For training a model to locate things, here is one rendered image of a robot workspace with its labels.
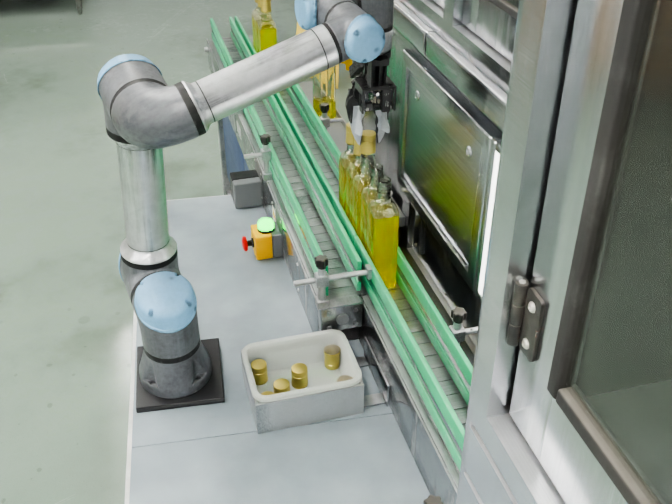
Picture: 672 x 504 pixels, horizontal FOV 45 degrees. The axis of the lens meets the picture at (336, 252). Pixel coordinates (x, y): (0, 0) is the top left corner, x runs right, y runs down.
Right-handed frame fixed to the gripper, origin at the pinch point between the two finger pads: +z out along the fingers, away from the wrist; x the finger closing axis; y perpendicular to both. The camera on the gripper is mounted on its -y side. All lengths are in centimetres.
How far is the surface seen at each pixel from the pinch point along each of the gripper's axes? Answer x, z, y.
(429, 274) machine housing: 16.2, 38.3, 1.3
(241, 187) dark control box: -22, 36, -49
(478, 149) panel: 13.2, -8.4, 27.3
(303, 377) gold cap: -21, 39, 29
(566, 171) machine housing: -19, -50, 108
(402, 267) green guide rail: 3.6, 23.9, 16.3
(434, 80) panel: 12.3, -13.4, 5.0
